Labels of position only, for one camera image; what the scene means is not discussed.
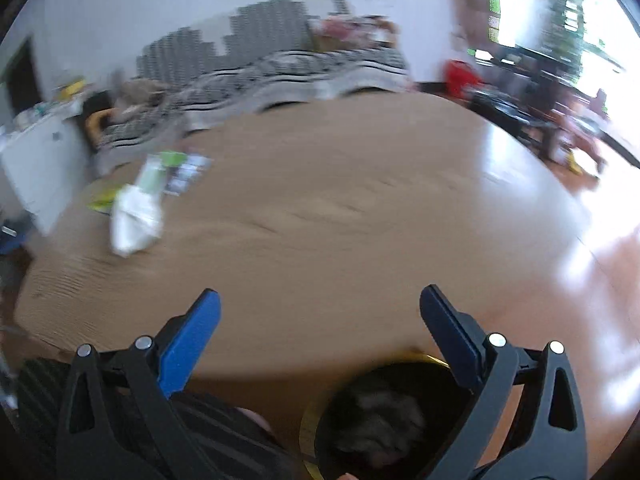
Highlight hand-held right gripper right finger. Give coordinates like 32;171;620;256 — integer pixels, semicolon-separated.
415;284;590;480

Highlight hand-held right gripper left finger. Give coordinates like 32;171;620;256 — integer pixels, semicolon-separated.
56;288;226;480

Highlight grey white paper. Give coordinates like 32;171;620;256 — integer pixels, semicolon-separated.
332;385;426;461

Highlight green yellow snack bag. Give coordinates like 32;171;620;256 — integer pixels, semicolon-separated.
86;184;125;214

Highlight green white small box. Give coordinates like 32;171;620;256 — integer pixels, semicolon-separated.
165;152;214;197

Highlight torn white green carton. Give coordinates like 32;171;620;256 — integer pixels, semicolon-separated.
136;151;187;197

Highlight white cabinet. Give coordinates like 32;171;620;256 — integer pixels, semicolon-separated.
0;105;93;236

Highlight black wooden chair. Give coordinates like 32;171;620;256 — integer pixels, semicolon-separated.
467;47;608;161

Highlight beige crumpled clothing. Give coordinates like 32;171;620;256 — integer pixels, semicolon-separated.
117;77;168;108

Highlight red plastic bag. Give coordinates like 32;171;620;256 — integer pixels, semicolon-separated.
445;59;485;101

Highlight striped black white sofa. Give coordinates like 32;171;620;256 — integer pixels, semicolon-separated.
95;0;410;176

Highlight pink white plush pile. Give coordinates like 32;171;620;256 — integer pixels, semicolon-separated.
307;15;398;53

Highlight patterned curtain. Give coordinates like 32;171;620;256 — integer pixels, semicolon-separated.
452;0;493;56

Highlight green potted plants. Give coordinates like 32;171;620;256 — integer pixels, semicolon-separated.
530;0;596;56

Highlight wooden frame sofa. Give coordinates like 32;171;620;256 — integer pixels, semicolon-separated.
82;107;118;153

